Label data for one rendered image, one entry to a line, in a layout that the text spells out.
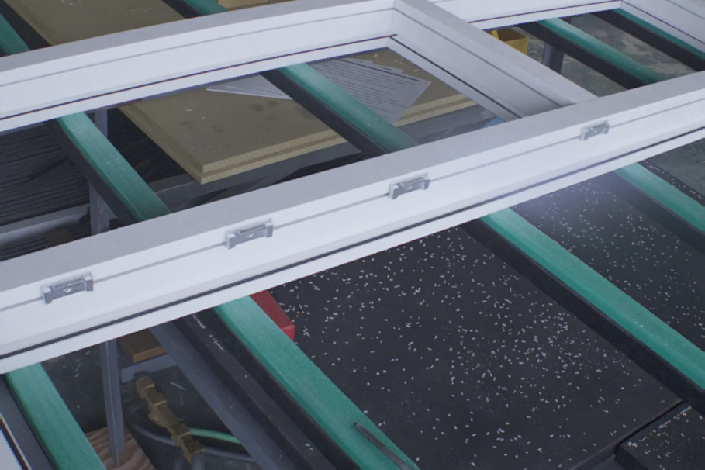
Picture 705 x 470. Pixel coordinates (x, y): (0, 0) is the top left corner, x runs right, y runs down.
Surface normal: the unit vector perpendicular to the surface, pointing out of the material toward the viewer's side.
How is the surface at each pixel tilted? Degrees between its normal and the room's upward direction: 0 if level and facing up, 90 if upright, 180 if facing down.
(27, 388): 0
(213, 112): 0
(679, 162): 0
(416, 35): 90
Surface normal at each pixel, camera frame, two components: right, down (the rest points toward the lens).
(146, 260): 0.59, 0.48
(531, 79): -0.79, 0.24
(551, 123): 0.11, -0.84
